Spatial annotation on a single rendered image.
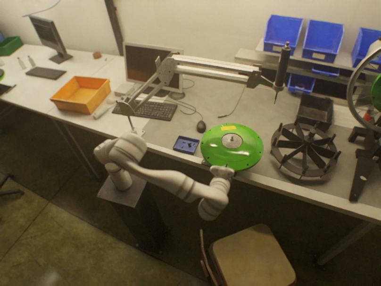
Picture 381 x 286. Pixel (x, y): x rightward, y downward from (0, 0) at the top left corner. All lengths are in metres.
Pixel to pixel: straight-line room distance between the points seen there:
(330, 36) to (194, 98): 0.97
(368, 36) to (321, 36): 0.26
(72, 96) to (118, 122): 0.58
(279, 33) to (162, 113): 0.95
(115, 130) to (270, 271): 1.23
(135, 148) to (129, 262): 1.50
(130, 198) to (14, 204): 1.84
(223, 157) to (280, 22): 1.02
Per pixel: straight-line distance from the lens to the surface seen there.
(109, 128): 1.63
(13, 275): 2.57
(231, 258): 1.37
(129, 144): 0.71
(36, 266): 2.47
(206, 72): 1.07
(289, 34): 1.77
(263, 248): 1.41
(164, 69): 1.09
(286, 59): 1.01
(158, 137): 1.45
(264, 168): 1.30
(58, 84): 2.35
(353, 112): 1.35
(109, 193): 1.37
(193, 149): 1.35
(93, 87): 2.06
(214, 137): 1.17
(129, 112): 1.34
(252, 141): 1.18
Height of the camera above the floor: 1.94
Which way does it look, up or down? 48 degrees down
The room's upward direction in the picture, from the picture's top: 6 degrees counter-clockwise
